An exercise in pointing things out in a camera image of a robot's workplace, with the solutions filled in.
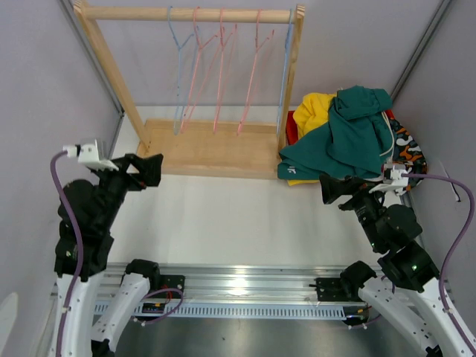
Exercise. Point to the slotted cable duct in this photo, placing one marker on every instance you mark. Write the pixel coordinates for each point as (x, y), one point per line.
(244, 311)

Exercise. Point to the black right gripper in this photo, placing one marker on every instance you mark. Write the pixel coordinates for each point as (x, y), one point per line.
(332, 187)

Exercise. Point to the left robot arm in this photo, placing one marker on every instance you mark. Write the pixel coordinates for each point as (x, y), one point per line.
(87, 212)

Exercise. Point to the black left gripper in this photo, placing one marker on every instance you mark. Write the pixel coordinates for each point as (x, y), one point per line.
(149, 172)

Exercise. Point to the orange camouflage shorts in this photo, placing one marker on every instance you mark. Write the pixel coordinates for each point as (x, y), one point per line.
(406, 150)

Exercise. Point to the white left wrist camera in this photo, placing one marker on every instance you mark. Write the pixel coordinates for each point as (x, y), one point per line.
(91, 154)

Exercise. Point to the red plastic bin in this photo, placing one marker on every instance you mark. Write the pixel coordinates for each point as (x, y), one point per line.
(292, 130)

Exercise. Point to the wooden clothes rack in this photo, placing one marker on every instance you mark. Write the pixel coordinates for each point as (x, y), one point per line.
(253, 154)

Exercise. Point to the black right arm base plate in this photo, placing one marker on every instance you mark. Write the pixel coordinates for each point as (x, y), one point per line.
(330, 289)

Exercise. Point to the green shorts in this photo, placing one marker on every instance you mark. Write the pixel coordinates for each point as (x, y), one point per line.
(355, 141)

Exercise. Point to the blue hanger with green shorts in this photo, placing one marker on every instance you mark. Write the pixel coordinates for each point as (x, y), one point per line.
(180, 97)

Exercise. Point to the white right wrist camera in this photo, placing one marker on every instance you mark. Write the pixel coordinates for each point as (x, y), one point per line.
(392, 177)

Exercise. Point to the pink wire hanger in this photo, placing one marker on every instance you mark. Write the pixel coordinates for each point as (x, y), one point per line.
(253, 81)

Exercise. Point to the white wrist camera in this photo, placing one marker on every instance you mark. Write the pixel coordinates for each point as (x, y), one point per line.
(392, 177)
(91, 154)

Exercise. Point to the pink hanger with yellow shorts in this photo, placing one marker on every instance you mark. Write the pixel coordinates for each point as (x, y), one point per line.
(195, 90)

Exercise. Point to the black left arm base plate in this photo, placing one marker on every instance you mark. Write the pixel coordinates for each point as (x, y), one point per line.
(171, 281)

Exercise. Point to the light blue wire hanger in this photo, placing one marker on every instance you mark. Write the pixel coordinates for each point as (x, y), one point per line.
(284, 72)

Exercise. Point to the aluminium mounting rail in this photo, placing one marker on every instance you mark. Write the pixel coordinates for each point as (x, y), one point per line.
(249, 284)

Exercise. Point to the yellow shorts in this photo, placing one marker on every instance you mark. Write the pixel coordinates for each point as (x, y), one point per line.
(310, 111)

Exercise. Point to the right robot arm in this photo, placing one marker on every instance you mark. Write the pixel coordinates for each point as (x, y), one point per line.
(434, 327)

